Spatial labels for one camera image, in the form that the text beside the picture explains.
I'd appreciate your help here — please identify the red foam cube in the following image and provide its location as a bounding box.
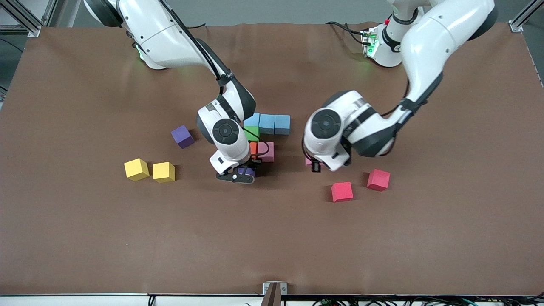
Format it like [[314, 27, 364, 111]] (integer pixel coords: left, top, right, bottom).
[[367, 169, 391, 192], [331, 181, 354, 203]]

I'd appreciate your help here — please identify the brown table mat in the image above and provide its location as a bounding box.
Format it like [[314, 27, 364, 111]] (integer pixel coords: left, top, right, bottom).
[[0, 22, 544, 296]]

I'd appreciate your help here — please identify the yellow foam cube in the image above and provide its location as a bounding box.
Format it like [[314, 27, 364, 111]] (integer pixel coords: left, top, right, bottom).
[[153, 161, 176, 184], [124, 158, 150, 182]]

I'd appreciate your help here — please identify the gray metal mounting bracket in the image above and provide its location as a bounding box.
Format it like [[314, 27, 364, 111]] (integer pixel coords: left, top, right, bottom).
[[263, 281, 288, 295]]

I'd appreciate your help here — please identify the brown camera pole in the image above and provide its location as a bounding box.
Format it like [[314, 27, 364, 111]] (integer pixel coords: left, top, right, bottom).
[[260, 283, 283, 306]]

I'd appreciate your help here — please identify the white table edge rail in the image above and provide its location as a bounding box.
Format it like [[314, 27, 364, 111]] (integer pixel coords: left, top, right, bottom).
[[0, 293, 544, 306]]

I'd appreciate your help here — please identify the aluminium frame post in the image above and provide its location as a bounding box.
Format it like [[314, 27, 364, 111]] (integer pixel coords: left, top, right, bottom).
[[509, 0, 544, 33], [0, 0, 42, 38]]

